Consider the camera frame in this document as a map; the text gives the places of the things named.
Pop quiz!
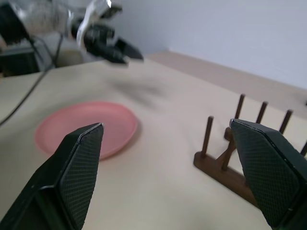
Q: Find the thin grey cable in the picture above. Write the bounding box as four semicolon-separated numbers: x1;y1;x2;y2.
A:
0;69;48;127

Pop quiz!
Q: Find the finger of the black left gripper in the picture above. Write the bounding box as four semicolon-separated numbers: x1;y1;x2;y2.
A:
114;38;145;61
95;47;128;66

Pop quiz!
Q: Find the black equipment box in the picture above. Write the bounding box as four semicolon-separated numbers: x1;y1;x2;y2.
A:
0;45;40;75

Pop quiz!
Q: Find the dark wooden dish rack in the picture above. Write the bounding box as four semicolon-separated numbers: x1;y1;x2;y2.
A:
193;93;307;208

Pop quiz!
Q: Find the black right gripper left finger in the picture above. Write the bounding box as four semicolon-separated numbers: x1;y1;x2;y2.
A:
0;123;106;230

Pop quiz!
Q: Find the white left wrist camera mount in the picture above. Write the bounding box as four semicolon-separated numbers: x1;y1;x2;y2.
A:
76;0;123;52

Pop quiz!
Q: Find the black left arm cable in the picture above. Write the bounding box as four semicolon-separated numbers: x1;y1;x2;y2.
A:
27;32;64;71

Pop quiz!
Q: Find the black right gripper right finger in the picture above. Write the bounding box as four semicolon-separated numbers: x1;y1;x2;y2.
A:
229;118;307;230

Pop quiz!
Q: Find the pink plate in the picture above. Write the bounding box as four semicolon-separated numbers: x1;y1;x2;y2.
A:
35;101;139;161

